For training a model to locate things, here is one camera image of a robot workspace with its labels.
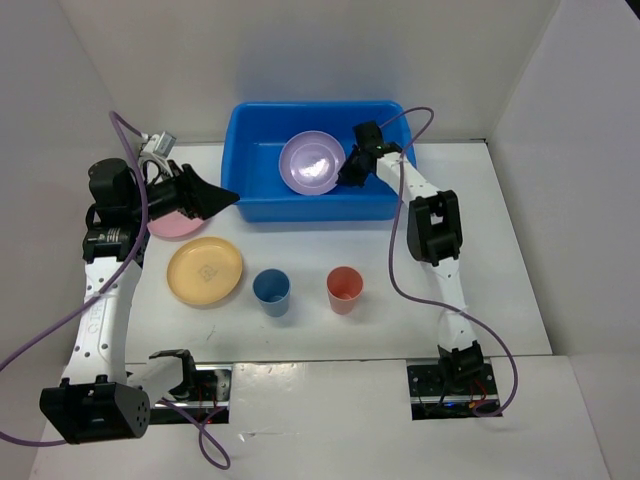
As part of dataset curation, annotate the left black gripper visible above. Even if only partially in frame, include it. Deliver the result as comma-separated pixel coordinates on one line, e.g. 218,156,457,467
129,159,239,224

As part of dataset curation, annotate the pink plastic plate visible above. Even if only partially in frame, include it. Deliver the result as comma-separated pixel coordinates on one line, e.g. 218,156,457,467
147,211,205,239

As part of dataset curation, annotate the purple plastic plate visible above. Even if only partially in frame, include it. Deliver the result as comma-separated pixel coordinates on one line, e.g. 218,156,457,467
278,131,346,196

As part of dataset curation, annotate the yellow plastic plate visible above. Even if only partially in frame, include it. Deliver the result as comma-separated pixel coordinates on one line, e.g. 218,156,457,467
166,237,243,307

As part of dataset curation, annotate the red plastic cup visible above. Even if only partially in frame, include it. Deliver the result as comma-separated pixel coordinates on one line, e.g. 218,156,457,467
326,266,364,315

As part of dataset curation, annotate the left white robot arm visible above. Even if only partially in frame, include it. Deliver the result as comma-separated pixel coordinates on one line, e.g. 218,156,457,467
39,158,239,444

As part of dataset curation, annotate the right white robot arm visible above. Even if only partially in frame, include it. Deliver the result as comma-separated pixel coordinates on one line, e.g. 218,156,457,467
337,121,484,393

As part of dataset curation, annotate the blue plastic bin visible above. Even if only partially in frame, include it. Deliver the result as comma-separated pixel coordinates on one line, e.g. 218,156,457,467
221,100,411,222

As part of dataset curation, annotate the blue plastic cup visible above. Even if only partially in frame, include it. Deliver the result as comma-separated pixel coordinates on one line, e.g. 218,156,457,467
252,269,291,318

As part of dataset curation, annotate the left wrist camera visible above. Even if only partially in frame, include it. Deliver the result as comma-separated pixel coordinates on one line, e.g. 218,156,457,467
140,131,176,160

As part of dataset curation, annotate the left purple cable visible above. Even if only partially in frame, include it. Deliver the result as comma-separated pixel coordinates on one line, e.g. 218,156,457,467
0,110,232,470

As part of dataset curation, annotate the purple cable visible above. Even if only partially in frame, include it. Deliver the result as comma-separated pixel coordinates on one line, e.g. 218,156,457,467
0,110,232,470
377,106,521,418

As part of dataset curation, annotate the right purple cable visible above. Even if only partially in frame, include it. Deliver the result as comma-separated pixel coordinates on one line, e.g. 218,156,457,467
377,106,521,418

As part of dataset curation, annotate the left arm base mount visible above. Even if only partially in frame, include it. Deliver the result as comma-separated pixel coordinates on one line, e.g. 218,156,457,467
164,363,233,424

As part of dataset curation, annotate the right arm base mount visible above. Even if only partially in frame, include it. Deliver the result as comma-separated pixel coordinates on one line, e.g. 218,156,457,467
406,360,500,421

